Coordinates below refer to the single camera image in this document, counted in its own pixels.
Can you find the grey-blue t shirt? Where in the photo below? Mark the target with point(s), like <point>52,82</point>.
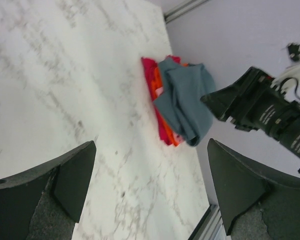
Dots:
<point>186,85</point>

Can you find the right aluminium frame post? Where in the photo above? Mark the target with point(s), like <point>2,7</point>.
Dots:
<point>182,9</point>

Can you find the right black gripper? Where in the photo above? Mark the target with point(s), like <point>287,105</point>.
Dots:
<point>255,104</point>

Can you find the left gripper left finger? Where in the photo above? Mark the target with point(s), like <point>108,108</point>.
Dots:
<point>46,202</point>

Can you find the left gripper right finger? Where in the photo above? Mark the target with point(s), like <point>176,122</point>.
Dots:
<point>256,202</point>

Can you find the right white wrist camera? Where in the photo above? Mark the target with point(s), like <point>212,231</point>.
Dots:
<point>290,77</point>

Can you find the aluminium rail profile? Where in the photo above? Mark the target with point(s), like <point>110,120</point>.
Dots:
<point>210,227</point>

